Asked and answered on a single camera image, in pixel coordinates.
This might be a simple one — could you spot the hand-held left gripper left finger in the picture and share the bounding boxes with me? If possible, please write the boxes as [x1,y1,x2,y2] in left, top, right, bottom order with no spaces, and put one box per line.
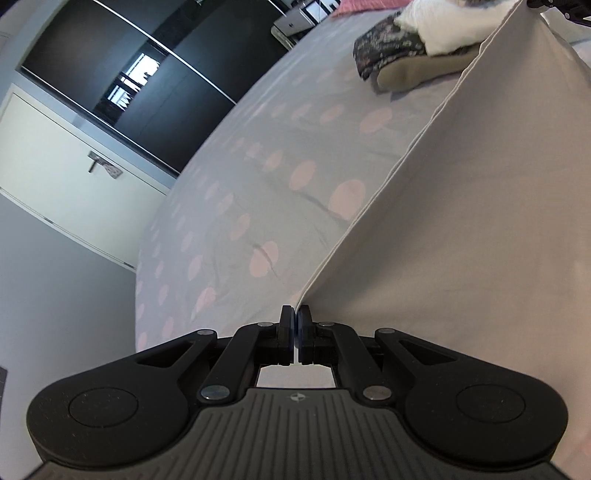
[134,305,296,405]

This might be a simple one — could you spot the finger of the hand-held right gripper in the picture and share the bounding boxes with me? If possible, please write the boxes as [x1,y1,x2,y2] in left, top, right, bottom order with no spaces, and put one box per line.
[526,0,591,29]

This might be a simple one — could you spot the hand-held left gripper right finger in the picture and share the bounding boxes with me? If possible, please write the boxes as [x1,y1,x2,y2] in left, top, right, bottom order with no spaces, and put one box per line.
[295,306,457,405]

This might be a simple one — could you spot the beige garment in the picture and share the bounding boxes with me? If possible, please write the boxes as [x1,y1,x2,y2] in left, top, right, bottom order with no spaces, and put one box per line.
[297,0,591,480]

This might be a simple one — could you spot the white fluffy garment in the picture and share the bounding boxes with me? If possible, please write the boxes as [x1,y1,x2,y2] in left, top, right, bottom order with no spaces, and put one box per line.
[393,0,514,55]

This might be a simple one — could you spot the tan folded garment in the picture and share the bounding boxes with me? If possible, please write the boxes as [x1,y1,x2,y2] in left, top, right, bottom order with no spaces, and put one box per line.
[376,41,485,95]

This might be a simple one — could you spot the dark floral garment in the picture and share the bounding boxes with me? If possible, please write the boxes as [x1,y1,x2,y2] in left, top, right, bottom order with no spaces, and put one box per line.
[353,10,427,82]

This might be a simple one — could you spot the grey pink-dotted bed sheet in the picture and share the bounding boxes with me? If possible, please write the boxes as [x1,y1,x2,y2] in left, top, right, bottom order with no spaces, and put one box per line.
[134,0,591,356]

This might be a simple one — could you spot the pink cloth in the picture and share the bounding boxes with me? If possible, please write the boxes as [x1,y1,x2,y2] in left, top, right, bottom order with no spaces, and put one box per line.
[336,0,416,18]

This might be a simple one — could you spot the white door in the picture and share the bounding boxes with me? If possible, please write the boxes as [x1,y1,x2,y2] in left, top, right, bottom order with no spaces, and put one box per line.
[0,83,174,269]

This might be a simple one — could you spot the black sliding door wardrobe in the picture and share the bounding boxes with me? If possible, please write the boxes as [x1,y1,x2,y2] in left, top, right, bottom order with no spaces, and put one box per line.
[16,0,296,177]

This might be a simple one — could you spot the metal door handle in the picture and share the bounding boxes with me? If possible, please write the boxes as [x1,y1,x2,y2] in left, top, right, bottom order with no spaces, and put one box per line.
[88,150,124,180]

